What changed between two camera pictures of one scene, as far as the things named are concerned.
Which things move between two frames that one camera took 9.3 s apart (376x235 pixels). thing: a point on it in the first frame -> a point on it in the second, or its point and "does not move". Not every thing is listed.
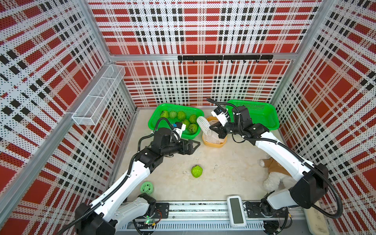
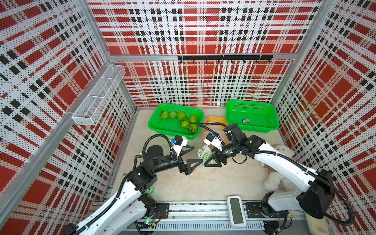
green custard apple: [197, 171] -> [204, 152]
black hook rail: [241, 58] does not move
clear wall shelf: [93, 107] does not move
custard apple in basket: [164, 113] does not move
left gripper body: [173, 147] -> [169, 162]
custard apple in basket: [192, 118] does not move
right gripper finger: [217, 103] -> [204, 126]
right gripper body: [233, 128] -> [230, 150]
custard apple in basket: [181, 115] does not move
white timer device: [236, 215] does not move
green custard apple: [192, 129] does not move
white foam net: [210, 135] -> [203, 152]
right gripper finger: [222, 131] -> [219, 158]
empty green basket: [262, 111] does not move
